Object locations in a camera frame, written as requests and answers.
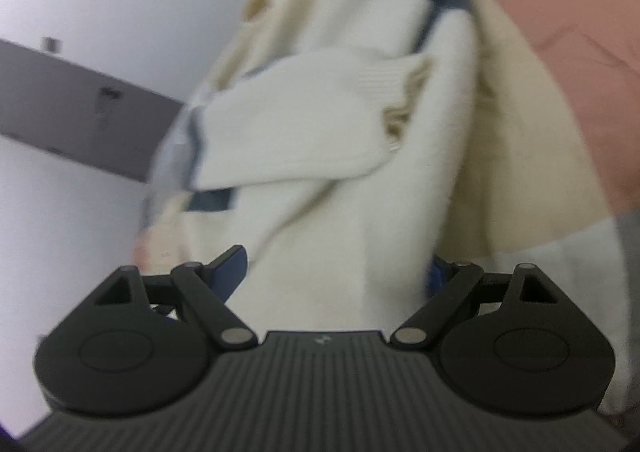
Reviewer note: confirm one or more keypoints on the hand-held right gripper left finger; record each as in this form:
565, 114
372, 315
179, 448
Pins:
231, 272

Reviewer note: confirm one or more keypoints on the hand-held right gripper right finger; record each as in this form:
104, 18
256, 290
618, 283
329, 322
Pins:
434, 279

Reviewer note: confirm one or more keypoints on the cream sweater with navy stripes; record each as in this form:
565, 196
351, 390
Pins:
325, 131

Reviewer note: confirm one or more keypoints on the grey door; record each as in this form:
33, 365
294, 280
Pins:
50, 96

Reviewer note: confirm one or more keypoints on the patchwork quilt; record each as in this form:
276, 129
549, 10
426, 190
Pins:
575, 31

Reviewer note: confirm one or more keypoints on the dark wall switch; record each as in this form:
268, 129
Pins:
51, 44

